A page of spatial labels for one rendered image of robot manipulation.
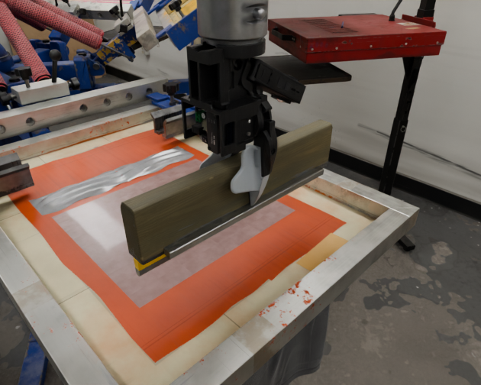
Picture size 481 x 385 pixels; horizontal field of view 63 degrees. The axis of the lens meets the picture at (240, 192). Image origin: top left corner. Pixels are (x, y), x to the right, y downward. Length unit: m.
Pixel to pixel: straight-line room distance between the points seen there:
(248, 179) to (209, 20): 0.19
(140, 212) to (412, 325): 1.62
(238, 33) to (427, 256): 2.00
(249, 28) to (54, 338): 0.41
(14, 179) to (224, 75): 0.54
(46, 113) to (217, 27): 0.75
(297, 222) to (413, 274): 1.49
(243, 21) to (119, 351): 0.41
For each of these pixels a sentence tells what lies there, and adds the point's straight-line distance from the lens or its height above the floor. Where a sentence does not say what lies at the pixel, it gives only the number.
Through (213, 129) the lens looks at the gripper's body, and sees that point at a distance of 0.44.
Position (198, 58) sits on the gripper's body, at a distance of 0.43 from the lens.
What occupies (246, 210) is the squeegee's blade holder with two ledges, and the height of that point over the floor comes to 1.08.
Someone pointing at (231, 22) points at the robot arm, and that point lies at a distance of 0.42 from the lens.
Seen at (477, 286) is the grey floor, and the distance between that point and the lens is 2.24.
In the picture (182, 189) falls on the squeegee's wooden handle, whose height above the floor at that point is 1.14.
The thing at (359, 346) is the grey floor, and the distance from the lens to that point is 1.78.
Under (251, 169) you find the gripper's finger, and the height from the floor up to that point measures 1.14.
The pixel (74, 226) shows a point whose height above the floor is 0.96.
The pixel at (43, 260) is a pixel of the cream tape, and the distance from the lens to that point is 0.71.
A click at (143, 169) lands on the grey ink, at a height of 0.96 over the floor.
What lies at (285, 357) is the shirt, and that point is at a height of 0.66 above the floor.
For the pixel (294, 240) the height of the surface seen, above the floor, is 0.95.
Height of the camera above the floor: 1.38
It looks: 32 degrees down
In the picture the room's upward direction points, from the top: straight up
